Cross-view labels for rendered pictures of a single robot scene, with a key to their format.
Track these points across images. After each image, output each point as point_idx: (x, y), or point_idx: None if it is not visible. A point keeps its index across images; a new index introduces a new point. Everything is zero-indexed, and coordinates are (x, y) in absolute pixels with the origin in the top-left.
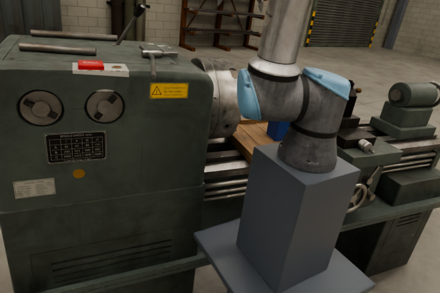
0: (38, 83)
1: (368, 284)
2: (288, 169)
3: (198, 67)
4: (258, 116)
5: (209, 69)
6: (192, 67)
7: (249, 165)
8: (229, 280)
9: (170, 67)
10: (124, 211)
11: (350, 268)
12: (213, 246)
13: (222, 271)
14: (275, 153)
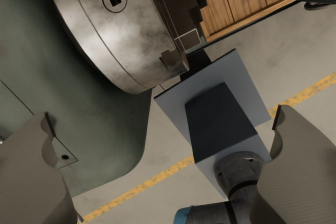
0: None
1: (266, 120)
2: (217, 186)
3: (109, 149)
4: None
5: (118, 79)
6: (101, 163)
7: (201, 35)
8: (180, 129)
9: (76, 179)
10: None
11: (261, 110)
12: (169, 109)
13: (176, 125)
14: (212, 169)
